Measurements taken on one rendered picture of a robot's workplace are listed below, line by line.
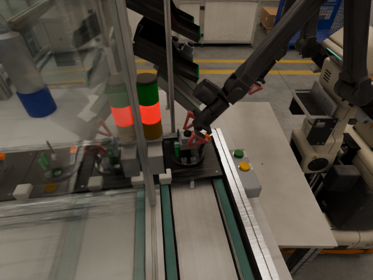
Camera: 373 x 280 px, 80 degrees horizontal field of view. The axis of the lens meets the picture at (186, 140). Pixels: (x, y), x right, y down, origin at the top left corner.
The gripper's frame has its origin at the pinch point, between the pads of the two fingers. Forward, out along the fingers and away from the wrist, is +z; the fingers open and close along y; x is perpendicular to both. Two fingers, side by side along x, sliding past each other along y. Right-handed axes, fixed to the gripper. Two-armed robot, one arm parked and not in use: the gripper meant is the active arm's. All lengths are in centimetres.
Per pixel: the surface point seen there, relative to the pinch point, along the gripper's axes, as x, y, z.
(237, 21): 158, -381, -47
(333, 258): 145, 20, 18
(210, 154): 14.0, 1.0, 1.9
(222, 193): 15.9, 18.5, 2.9
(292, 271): 64, 37, 13
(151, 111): -26.2, 20.9, -13.8
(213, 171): 13.6, 9.9, 2.1
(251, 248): 17.3, 39.0, -0.4
